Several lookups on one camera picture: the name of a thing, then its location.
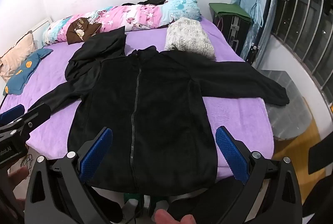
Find black hooded garment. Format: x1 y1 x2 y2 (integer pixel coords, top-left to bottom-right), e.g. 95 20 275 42
65 26 127 82

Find grey plastic storage box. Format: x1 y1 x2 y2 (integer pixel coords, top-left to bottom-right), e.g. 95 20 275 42
256 70 313 140

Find pink blue floral quilt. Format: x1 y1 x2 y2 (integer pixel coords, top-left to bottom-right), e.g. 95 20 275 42
42 0 202 45

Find black cloth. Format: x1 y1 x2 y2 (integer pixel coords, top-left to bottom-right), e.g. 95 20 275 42
137 0 168 5

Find black cabinet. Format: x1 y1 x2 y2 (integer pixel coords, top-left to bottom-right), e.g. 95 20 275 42
212 14 251 58

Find blue pillow with orange faces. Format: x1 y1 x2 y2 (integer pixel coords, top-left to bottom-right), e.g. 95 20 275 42
2 47 54 96

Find purple bed blanket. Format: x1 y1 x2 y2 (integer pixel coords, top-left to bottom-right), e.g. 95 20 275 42
0 17 275 170

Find beige pillow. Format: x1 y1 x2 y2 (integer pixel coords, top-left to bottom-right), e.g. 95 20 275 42
0 31 36 82

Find person's foot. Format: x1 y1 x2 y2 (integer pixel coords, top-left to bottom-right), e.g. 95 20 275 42
154 209 196 224

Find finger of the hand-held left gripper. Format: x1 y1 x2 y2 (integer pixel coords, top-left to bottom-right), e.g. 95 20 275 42
0 104 26 124
0 104 51 140

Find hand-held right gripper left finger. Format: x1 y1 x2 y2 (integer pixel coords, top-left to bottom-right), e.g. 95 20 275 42
25 127 123 224

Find wooden slatted rack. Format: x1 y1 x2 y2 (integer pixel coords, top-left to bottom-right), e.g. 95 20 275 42
268 0 333 107

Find black fleece zip jacket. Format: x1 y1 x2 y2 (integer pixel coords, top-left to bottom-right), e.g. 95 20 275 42
34 46 290 194

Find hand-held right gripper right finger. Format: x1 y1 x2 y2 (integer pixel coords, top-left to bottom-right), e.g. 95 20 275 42
215 125 303 224

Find person's left hand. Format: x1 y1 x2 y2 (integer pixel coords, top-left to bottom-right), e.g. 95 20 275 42
7 167 30 187

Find grey white patterned folded blanket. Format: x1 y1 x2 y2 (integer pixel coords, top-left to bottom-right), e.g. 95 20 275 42
164 17 216 59

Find green cloth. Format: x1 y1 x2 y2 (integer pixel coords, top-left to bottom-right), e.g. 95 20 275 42
209 2 252 23

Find green white slipper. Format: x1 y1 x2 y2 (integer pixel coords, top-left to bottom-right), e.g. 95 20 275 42
123 193 143 214
149 196 170 214

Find brown cartoon print cloth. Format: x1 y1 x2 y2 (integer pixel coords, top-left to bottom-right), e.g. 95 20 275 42
66 16 102 45

